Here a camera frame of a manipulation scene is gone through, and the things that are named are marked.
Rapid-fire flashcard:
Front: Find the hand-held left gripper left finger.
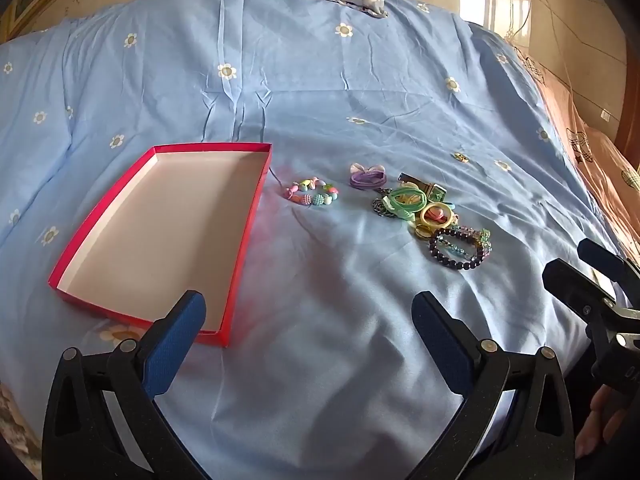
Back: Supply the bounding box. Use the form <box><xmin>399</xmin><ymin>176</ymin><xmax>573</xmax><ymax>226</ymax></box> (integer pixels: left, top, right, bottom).
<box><xmin>41</xmin><ymin>290</ymin><xmax>211</xmax><ymax>480</ymax></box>

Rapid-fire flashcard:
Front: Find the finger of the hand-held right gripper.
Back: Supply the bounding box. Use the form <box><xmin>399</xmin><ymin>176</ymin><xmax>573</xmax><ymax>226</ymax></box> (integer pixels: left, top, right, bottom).
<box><xmin>542</xmin><ymin>258</ymin><xmax>630</xmax><ymax>332</ymax></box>
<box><xmin>577</xmin><ymin>238</ymin><xmax>640</xmax><ymax>293</ymax></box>

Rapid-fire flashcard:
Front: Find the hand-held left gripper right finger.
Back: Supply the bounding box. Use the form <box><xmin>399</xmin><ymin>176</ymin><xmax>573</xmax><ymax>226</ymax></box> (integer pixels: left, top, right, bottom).
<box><xmin>405</xmin><ymin>290</ymin><xmax>576</xmax><ymax>480</ymax></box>

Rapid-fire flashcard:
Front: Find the pale crystal bead bracelet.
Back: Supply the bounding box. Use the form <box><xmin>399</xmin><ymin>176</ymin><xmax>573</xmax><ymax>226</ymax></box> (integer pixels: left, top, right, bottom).
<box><xmin>442</xmin><ymin>227</ymin><xmax>494</xmax><ymax>264</ymax></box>

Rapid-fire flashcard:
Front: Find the dark bead bracelet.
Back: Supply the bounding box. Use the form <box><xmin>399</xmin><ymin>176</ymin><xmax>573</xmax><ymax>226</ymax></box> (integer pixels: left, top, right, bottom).
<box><xmin>428</xmin><ymin>227</ymin><xmax>476</xmax><ymax>272</ymax></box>

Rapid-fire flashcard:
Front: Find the red cardboard box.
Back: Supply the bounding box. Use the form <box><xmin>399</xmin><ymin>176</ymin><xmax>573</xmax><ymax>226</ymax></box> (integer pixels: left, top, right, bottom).
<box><xmin>48</xmin><ymin>143</ymin><xmax>274</xmax><ymax>348</ymax></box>

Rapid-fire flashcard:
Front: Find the green hair tie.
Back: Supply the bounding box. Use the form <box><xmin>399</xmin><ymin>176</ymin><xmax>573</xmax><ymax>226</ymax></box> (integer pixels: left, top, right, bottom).
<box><xmin>387</xmin><ymin>186</ymin><xmax>429</xmax><ymax>221</ymax></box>

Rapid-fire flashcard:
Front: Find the purple hair tie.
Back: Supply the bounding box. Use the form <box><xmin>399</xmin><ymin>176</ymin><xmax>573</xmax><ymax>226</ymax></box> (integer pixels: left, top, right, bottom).
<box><xmin>348</xmin><ymin>162</ymin><xmax>387</xmax><ymax>191</ymax></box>

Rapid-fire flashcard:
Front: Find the person's right hand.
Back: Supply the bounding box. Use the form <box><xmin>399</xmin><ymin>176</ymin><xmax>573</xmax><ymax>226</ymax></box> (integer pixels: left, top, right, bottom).
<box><xmin>574</xmin><ymin>384</ymin><xmax>627</xmax><ymax>460</ymax></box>

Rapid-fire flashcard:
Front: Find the pink patterned blanket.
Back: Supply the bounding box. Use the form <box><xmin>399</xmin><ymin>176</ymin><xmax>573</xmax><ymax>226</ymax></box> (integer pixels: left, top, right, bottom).
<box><xmin>515</xmin><ymin>45</ymin><xmax>640</xmax><ymax>271</ymax></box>

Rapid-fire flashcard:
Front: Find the yellow bangle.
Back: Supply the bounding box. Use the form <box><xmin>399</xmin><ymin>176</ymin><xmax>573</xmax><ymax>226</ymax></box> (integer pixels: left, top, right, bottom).
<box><xmin>418</xmin><ymin>202</ymin><xmax>454</xmax><ymax>229</ymax></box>

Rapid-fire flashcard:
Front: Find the floral bed sheet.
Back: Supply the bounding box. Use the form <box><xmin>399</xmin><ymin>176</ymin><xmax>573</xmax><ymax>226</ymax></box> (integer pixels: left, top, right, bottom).
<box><xmin>0</xmin><ymin>382</ymin><xmax>45</xmax><ymax>480</ymax></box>

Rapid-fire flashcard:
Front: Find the blue floral duvet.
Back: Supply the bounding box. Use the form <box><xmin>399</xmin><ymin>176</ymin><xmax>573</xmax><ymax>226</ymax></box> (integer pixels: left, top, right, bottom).
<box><xmin>0</xmin><ymin>0</ymin><xmax>623</xmax><ymax>480</ymax></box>

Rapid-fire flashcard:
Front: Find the gold framed painting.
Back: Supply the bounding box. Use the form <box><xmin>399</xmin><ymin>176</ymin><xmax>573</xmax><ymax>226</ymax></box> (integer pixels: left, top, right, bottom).
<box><xmin>0</xmin><ymin>0</ymin><xmax>112</xmax><ymax>44</ymax></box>

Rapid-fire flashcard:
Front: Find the silver chain bracelet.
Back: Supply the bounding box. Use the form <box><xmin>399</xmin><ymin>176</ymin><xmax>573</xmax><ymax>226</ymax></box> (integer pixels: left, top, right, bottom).
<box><xmin>371</xmin><ymin>187</ymin><xmax>401</xmax><ymax>219</ymax></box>

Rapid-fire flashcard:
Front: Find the colourful bead bracelet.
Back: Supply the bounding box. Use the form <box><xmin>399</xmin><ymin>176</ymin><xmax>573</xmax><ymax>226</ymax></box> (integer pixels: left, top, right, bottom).
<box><xmin>283</xmin><ymin>176</ymin><xmax>340</xmax><ymax>207</ymax></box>

